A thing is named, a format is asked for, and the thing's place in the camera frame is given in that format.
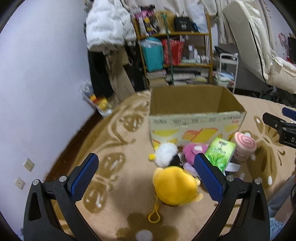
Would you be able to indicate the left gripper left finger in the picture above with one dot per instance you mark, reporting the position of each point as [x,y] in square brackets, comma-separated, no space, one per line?
[40,220]

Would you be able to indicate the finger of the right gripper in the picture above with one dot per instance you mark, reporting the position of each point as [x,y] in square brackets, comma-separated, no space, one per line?
[275,122]

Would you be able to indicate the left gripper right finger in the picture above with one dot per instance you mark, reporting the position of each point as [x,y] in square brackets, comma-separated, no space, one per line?
[252,219]

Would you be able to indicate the green tissue pack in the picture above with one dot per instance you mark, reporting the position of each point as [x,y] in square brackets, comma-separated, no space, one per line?
[220,153]

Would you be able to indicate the yellow plush toy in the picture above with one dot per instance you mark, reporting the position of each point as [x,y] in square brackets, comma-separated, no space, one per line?
[174,187]

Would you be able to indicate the pink plush toy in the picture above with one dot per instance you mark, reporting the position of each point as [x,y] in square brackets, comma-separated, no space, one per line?
[192,149]

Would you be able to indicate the white fluffy bee plush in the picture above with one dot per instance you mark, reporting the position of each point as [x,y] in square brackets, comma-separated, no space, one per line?
[165,155]

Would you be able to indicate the beige patterned carpet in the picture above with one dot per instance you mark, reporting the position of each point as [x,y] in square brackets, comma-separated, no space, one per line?
[120,202]

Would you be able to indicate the white rolling cart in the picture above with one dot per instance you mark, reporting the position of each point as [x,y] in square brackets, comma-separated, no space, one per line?
[226,72]

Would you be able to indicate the open cardboard box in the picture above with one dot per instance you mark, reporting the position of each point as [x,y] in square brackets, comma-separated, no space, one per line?
[193,114]

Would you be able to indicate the wooden shelf unit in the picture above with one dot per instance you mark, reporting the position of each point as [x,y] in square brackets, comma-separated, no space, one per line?
[198,49]

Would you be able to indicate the plastic bag with toys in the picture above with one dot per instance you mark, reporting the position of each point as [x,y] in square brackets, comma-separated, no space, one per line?
[100,103]

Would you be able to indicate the red gift bag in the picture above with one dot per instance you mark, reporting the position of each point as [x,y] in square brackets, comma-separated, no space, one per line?
[177,48]

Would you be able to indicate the stack of books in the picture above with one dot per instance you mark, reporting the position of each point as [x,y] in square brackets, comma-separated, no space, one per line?
[157,79]

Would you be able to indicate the black box with 40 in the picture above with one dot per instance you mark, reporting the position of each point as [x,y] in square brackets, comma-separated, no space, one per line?
[183,24]

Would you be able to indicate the green pole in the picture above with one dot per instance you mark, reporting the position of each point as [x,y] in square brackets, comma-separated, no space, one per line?
[169,47]

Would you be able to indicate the beige coat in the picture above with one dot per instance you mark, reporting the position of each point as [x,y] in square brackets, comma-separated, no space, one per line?
[118,77]

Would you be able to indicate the teal bag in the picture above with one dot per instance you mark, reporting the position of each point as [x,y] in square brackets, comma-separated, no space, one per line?
[153,53]

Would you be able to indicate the white puffer jacket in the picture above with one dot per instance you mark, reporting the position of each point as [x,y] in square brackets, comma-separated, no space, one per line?
[108,27]

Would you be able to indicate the wall socket lower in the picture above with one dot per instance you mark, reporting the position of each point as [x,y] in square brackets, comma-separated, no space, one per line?
[20,183]

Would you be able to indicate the wall socket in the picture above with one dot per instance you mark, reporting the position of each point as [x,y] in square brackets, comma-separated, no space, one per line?
[29,165]
[20,183]

